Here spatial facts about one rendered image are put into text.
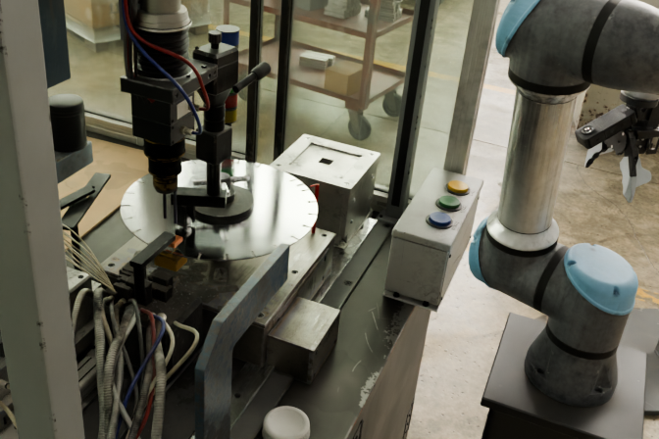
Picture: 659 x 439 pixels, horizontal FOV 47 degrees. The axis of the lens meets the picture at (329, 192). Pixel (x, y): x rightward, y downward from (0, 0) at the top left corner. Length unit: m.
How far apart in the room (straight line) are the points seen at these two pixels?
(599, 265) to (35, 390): 0.88
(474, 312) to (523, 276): 1.46
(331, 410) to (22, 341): 0.70
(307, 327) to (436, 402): 1.15
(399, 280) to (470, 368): 1.09
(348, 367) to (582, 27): 0.65
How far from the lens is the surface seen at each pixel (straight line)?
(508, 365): 1.36
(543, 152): 1.14
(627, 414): 1.35
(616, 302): 1.23
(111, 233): 1.60
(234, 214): 1.25
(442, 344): 2.54
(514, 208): 1.21
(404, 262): 1.39
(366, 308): 1.41
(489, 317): 2.71
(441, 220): 1.39
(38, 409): 0.64
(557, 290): 1.24
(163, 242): 1.15
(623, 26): 1.02
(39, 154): 0.52
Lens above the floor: 1.62
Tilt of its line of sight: 30 degrees down
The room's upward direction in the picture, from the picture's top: 6 degrees clockwise
